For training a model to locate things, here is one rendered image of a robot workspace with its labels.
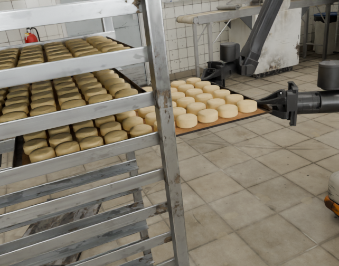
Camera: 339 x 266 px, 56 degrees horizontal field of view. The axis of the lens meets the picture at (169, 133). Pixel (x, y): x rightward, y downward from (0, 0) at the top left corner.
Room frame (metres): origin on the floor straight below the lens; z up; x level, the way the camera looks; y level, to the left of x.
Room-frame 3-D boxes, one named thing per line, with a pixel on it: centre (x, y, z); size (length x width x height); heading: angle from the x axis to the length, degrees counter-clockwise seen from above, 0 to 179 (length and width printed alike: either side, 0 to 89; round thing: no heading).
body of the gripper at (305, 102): (0.76, -0.34, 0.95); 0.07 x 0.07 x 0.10; 80
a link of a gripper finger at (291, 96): (0.77, -0.27, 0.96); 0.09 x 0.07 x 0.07; 80
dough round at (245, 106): (0.77, -0.20, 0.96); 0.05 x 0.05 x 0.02
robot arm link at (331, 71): (0.76, -0.44, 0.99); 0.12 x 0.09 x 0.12; 110
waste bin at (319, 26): (5.57, -2.91, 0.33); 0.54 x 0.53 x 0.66; 22
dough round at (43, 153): (0.60, 0.27, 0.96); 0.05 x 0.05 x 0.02
